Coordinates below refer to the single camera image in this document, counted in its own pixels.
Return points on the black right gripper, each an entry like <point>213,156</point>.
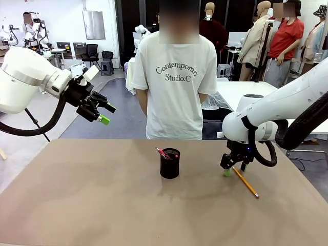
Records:
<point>239,150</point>

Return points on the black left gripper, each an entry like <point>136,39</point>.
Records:
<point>77,93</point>

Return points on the yellow pencil red eraser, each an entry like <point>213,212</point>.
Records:
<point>247,184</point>

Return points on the red pen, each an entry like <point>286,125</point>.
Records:
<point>166,155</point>

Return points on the red-brown pencil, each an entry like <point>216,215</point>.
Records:
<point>160,151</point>

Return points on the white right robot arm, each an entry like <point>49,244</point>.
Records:
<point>282,102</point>

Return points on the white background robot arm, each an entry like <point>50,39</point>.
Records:
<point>141,32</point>

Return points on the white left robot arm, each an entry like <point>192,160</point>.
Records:
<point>20,84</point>

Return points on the black mesh pen holder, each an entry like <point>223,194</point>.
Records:
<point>169,165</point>

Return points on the white air purifier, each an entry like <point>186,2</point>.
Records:
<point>77,70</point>

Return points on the black stool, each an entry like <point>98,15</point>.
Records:
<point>107,68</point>

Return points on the table with white cloth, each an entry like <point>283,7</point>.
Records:
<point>129,77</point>

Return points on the black office chair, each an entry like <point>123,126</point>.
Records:
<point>91,55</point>

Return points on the dark standing poster board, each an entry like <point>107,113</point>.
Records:
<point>79,50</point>

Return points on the thin black rod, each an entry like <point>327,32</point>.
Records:
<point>33,119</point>

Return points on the clear plastic bag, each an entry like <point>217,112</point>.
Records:
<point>217,101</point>

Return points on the white-legged desk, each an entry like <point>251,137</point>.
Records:
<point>55,51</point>

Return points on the large white table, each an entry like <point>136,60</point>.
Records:
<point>246,88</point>

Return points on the person in white T-shirt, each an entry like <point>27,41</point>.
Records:
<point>176,89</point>

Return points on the small grey cabinet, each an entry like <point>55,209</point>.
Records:
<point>225,70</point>

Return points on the wooden stick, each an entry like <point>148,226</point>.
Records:
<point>3,153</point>

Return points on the person in white sweater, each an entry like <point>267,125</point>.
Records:
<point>27,17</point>

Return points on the black tripod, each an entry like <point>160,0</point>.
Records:
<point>264,51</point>

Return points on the mannequin in beige coat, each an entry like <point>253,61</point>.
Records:
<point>253,43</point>

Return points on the figure in red shirt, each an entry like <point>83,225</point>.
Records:
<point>284,41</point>

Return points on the mannequin in dark red sweater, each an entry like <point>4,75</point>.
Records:
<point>214,33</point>

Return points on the mannequin with bucket hat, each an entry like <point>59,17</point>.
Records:
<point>316,46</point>

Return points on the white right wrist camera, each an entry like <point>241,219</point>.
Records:
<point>220,134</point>

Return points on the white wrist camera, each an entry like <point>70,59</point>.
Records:
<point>220,134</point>
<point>91,73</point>

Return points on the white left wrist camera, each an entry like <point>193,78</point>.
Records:
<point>91,73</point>

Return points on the grey wall panel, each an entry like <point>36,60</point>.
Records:
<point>94,25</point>

